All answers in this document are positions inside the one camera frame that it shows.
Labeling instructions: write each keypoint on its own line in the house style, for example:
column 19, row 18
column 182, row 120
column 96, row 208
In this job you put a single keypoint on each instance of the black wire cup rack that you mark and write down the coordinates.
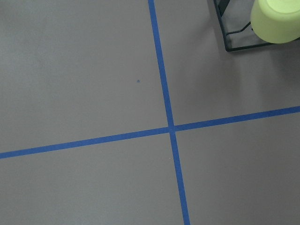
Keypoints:
column 234, row 20

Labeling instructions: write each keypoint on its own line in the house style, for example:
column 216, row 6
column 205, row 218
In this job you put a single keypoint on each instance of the yellow plastic cup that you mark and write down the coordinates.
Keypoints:
column 276, row 21

